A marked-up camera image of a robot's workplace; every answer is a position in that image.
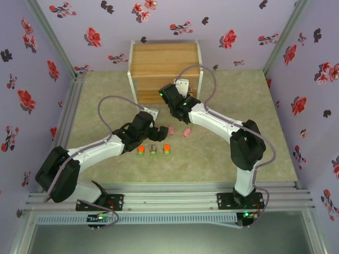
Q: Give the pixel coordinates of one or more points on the green truck toy grey load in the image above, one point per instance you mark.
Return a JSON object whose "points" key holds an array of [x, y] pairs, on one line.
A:
{"points": [[152, 150], [191, 94]]}

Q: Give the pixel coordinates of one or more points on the green truck toy orange load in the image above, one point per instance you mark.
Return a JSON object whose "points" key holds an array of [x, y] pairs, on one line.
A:
{"points": [[141, 152], [167, 150]]}

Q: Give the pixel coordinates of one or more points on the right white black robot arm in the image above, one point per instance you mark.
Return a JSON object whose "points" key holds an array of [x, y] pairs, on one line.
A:
{"points": [[217, 121]]}

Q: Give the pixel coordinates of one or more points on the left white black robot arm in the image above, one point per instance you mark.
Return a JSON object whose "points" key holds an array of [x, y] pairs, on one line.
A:
{"points": [[95, 153]]}

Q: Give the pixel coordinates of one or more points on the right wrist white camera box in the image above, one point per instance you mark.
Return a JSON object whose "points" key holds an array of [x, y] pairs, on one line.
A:
{"points": [[182, 86]]}

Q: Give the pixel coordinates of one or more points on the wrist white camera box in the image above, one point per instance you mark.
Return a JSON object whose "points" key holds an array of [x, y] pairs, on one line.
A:
{"points": [[152, 111], [182, 86]]}

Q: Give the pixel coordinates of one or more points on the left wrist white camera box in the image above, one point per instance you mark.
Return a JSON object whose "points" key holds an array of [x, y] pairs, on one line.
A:
{"points": [[152, 111]]}

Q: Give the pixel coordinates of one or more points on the wooden shelf white frame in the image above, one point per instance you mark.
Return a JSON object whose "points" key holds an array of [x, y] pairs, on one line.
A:
{"points": [[164, 58]]}

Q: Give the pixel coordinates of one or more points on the aluminium side rail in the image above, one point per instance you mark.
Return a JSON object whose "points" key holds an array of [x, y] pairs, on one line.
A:
{"points": [[70, 105]]}

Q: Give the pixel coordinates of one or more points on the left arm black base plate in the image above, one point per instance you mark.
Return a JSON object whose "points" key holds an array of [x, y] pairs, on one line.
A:
{"points": [[117, 202]]}

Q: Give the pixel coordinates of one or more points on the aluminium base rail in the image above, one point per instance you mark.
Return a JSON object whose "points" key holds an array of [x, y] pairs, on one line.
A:
{"points": [[169, 198]]}

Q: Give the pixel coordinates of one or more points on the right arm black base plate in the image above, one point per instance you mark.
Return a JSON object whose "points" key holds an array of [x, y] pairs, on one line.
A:
{"points": [[225, 201]]}

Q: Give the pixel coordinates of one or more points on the aluminium corner post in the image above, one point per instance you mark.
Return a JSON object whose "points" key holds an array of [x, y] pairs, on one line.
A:
{"points": [[286, 37], [50, 34]]}

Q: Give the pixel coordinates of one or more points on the aluminium lower frame leg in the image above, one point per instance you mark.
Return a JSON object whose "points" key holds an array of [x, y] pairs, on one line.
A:
{"points": [[21, 232], [315, 232]]}

